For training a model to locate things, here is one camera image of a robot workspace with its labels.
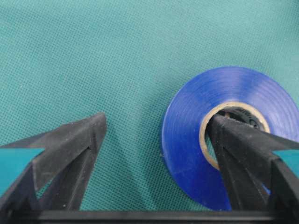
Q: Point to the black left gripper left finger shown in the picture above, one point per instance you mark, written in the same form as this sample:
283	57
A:
51	170

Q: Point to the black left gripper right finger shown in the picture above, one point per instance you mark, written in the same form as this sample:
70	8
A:
261	186

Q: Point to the blue tape roll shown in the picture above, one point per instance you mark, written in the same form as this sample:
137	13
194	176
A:
252	95

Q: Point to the green table cloth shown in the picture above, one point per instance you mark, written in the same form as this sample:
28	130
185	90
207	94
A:
65	60

